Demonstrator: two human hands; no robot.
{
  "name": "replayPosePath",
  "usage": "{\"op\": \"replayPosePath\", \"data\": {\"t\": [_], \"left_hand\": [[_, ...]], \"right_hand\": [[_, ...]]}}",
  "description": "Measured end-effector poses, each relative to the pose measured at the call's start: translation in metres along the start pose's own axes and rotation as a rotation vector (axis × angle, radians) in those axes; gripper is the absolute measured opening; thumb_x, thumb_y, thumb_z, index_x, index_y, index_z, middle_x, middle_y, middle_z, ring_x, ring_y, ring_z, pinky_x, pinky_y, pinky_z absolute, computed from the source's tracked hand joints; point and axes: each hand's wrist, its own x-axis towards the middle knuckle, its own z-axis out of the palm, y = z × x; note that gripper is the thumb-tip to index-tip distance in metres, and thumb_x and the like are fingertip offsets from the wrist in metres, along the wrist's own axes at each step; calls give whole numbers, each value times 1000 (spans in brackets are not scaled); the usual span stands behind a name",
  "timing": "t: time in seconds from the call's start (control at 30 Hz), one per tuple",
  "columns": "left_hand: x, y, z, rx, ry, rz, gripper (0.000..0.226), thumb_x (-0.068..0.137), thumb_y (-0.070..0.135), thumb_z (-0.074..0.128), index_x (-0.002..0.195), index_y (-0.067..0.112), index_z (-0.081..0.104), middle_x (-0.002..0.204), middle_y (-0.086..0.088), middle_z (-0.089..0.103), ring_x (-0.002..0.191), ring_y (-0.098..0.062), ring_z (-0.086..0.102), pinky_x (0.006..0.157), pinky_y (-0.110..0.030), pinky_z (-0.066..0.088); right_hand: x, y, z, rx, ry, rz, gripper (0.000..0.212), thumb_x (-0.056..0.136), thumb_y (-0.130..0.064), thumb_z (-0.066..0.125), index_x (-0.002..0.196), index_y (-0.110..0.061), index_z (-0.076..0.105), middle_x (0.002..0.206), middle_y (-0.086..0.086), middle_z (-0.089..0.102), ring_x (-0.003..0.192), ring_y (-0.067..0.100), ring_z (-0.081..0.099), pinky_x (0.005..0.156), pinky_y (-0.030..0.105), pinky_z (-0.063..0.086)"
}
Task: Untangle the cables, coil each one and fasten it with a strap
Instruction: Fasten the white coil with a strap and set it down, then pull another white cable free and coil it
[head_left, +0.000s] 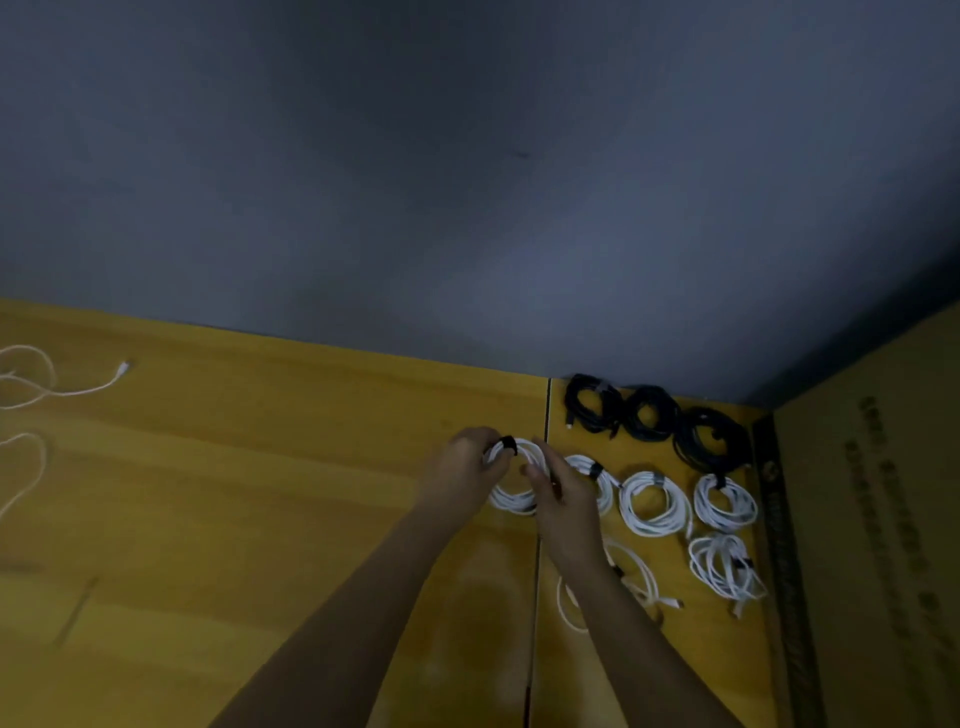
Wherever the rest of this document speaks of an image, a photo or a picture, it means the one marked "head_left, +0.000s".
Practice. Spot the person's left forearm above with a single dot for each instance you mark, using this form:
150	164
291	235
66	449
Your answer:
345	645

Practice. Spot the person's right hand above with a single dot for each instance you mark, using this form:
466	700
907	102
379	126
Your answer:
570	518

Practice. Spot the cardboard box with black print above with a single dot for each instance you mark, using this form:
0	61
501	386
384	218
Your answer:
885	540

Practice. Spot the person's left hand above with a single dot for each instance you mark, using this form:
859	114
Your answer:
458	477

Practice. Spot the person's right forearm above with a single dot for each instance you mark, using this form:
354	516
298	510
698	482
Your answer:
645	660

